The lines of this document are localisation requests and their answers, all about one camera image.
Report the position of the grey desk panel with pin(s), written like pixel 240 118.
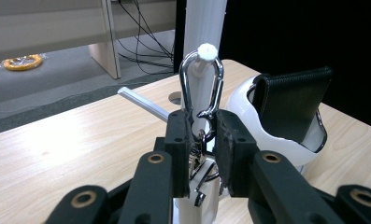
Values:
pixel 49 28

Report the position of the black curtain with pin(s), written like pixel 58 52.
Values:
pixel 298 31

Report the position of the white bowl with silver rim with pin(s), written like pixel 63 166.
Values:
pixel 267 140

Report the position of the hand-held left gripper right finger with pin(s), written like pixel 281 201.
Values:
pixel 267 186

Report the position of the white key stand with pegs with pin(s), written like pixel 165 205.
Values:
pixel 205 21

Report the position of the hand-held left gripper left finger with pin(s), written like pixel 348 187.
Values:
pixel 155 186

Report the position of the black leather wallet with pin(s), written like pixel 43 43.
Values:
pixel 292 102

